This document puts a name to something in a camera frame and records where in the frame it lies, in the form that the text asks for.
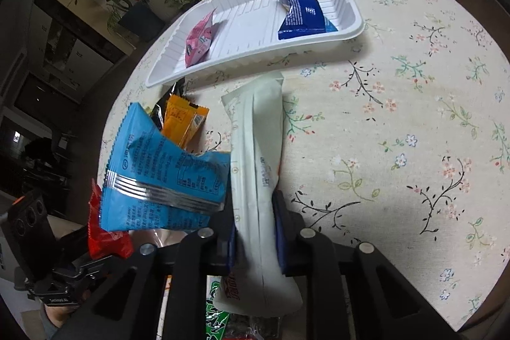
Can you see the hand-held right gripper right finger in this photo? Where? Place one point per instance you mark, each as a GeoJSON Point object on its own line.
{"type": "Point", "coordinates": [280, 236]}

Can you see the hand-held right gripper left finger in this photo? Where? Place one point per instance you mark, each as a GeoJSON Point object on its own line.
{"type": "Point", "coordinates": [233, 248]}

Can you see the red snack packet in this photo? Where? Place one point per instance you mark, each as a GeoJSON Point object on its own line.
{"type": "Point", "coordinates": [105, 240]}

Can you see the green snack packet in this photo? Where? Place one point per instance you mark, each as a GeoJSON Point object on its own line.
{"type": "Point", "coordinates": [215, 316]}

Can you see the long white snack packet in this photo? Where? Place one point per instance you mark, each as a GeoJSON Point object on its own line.
{"type": "Point", "coordinates": [255, 149]}

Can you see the light blue snack packet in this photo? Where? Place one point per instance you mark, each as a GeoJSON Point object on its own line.
{"type": "Point", "coordinates": [151, 164]}

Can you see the orange snack packet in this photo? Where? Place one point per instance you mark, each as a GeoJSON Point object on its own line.
{"type": "Point", "coordinates": [181, 121]}

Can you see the black snack packet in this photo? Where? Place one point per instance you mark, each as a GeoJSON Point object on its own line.
{"type": "Point", "coordinates": [158, 115]}

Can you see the white plastic tray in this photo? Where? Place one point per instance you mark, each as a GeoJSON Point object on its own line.
{"type": "Point", "coordinates": [247, 25]}

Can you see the person's left hand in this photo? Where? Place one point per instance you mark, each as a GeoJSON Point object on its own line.
{"type": "Point", "coordinates": [59, 316]}

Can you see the dark glass cabinet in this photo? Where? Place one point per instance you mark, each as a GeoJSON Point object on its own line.
{"type": "Point", "coordinates": [59, 65]}

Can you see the pink snack packet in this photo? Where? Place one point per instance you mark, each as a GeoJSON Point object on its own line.
{"type": "Point", "coordinates": [199, 41]}

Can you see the dark blue snack packet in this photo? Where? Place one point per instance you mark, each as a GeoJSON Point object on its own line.
{"type": "Point", "coordinates": [299, 13]}

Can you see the dark grey plant pot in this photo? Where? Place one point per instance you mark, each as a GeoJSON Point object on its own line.
{"type": "Point", "coordinates": [139, 21]}

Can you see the tall white plant pot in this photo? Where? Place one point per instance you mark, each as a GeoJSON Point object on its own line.
{"type": "Point", "coordinates": [165, 7]}

